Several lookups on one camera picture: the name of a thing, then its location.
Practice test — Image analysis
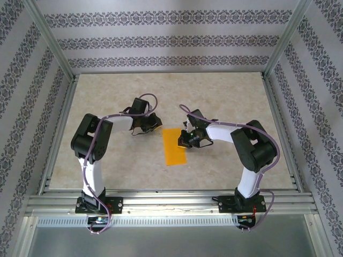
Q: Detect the aluminium frame post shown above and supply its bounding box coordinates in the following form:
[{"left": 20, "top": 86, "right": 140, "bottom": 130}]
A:
[
  {"left": 23, "top": 0, "right": 78, "bottom": 81},
  {"left": 262, "top": 0, "right": 317, "bottom": 80}
]

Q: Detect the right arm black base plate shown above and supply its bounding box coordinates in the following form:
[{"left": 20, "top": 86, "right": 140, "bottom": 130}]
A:
[{"left": 218, "top": 194, "right": 266, "bottom": 214}]

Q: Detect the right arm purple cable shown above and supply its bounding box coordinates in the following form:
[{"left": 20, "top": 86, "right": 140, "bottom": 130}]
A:
[{"left": 178, "top": 103, "right": 281, "bottom": 233}]

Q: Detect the small electronics board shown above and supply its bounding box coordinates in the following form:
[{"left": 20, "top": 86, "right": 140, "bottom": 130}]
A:
[
  {"left": 237, "top": 215, "right": 257, "bottom": 226},
  {"left": 87, "top": 216, "right": 111, "bottom": 225}
]

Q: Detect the grey sheet metal panel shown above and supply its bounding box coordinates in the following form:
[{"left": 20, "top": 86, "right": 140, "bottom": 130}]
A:
[{"left": 26, "top": 224, "right": 317, "bottom": 257}]

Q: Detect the long aluminium mounting rail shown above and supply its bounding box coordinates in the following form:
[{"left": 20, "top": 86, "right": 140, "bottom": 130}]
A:
[{"left": 26, "top": 188, "right": 321, "bottom": 215}]

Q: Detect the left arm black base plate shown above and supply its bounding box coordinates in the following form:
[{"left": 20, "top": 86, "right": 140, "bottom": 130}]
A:
[{"left": 76, "top": 196, "right": 123, "bottom": 214}]

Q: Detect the aluminium table side rail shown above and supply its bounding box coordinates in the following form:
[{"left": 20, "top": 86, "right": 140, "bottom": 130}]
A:
[
  {"left": 37, "top": 74, "right": 80, "bottom": 195},
  {"left": 261, "top": 74, "right": 305, "bottom": 193}
]

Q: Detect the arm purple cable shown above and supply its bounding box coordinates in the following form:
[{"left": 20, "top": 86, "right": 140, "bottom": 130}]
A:
[
  {"left": 80, "top": 93, "right": 159, "bottom": 236},
  {"left": 178, "top": 103, "right": 281, "bottom": 233}
]

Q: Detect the slotted grey cable duct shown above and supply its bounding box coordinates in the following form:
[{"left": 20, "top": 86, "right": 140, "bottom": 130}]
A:
[{"left": 36, "top": 215, "right": 241, "bottom": 228}]

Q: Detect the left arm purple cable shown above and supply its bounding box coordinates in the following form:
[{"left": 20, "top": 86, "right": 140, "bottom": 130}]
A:
[{"left": 80, "top": 93, "right": 159, "bottom": 236}]

